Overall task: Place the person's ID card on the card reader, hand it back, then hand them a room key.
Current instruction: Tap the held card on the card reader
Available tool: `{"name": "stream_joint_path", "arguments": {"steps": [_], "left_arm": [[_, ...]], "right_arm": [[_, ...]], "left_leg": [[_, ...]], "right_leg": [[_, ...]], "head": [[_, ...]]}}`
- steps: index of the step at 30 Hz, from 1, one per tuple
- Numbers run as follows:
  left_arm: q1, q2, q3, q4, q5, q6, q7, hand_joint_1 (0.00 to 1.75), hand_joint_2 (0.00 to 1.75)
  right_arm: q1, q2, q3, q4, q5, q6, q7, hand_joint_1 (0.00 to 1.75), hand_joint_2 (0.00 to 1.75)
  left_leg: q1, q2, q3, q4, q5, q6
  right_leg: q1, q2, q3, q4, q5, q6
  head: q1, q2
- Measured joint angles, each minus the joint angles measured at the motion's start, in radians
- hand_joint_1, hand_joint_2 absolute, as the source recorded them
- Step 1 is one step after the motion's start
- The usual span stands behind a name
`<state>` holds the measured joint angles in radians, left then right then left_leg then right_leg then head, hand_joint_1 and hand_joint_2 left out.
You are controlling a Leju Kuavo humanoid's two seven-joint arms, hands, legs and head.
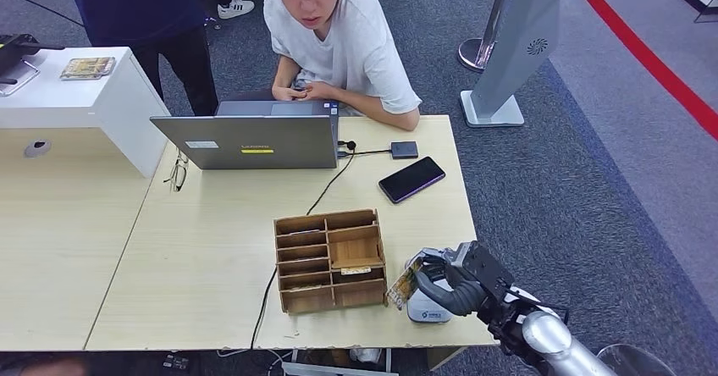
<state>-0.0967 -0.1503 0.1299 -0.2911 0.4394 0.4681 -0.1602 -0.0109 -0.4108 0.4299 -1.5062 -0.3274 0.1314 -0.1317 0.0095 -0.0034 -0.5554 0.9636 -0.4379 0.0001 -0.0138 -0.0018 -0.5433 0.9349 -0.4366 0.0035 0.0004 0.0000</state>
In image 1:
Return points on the person's left hand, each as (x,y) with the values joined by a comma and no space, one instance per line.
(318,90)

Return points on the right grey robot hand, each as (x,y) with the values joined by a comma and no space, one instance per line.
(457,298)

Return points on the person's right hand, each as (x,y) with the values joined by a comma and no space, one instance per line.
(285,93)

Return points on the autumn tree hotel card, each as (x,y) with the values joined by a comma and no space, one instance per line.
(305,232)
(305,288)
(356,271)
(401,289)

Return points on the person's right forearm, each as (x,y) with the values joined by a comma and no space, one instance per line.
(285,73)

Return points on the person's left forearm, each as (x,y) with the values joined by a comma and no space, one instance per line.
(381,116)

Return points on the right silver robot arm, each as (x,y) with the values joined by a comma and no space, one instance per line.
(550,334)

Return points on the white grey card reader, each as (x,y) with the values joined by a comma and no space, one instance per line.
(426,315)

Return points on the wooden card organizer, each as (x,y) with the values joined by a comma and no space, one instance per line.
(348,298)

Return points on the grey laptop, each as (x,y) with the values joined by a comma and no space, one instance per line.
(252,143)

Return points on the black usb hub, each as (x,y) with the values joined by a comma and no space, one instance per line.
(405,150)

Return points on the white plastic object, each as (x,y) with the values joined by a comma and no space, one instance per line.
(366,355)

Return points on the black smartphone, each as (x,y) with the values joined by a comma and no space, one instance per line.
(412,179)

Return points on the black eyeglasses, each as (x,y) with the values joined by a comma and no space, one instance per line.
(178,174)

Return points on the stack of hotel cards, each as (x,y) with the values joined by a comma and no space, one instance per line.
(87,68)

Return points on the white cabinet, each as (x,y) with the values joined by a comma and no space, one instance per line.
(84,104)

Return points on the grey kiosk stand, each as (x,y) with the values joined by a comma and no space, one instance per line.
(516,37)

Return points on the silver tablet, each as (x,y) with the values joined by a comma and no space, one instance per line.
(17,80)

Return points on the black desk device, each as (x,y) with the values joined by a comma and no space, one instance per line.
(17,48)

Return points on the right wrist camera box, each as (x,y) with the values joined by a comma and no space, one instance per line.
(482,267)

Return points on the chrome stanchion post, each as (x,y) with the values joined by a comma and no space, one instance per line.
(477,53)

